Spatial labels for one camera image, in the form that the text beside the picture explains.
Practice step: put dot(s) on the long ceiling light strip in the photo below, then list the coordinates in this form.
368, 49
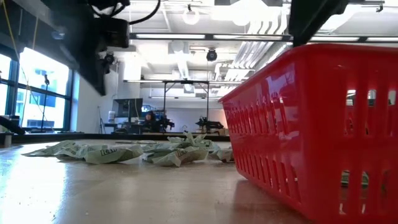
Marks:
171, 36

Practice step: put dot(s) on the round white ceiling lamp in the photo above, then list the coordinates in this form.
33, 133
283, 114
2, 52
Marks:
191, 16

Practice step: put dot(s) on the dark computer monitor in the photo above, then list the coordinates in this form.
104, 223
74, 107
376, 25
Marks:
127, 107

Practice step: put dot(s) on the green dollar bill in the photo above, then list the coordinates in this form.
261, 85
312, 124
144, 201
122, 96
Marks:
49, 151
113, 154
199, 143
345, 180
81, 150
224, 154
178, 157

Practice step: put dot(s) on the white canister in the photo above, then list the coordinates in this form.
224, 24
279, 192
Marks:
111, 116

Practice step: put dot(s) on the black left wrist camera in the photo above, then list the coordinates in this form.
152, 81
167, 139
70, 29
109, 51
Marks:
114, 32

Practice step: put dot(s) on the person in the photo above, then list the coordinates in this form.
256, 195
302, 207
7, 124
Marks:
150, 121

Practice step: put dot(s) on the black ceiling rail bracket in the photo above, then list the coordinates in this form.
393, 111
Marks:
379, 7

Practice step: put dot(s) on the black background robot arm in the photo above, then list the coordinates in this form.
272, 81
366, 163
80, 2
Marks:
210, 124
166, 123

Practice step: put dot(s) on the red plastic slotted basket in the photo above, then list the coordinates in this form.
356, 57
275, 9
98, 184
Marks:
311, 140

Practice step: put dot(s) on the black tripod stand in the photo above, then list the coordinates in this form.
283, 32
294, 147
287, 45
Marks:
46, 80

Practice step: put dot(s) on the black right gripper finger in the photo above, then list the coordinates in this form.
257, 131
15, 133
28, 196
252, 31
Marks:
314, 15

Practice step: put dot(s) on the black background gantry frame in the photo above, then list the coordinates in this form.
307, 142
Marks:
186, 82

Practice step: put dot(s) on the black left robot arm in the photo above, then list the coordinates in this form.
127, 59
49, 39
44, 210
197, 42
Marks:
68, 11

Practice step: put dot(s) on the large window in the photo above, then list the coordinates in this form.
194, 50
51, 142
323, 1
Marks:
43, 93

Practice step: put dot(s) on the round black ceiling fixture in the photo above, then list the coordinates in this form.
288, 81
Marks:
211, 55
109, 58

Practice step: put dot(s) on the background desk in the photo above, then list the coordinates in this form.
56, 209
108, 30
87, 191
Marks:
124, 127

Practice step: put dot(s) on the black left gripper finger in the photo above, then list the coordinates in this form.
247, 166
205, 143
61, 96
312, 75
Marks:
99, 84

